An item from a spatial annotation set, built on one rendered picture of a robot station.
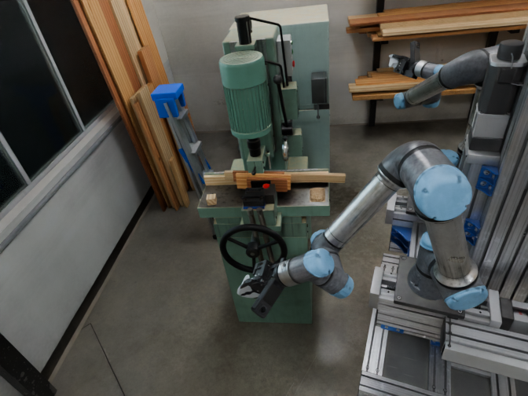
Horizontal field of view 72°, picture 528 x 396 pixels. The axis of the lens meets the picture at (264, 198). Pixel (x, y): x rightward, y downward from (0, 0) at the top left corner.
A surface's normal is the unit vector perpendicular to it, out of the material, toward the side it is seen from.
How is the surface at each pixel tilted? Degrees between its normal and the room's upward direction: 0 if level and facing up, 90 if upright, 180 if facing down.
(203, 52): 90
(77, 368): 0
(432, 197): 83
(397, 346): 0
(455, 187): 84
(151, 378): 0
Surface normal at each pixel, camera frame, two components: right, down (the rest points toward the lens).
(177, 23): -0.11, 0.62
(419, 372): -0.11, -0.78
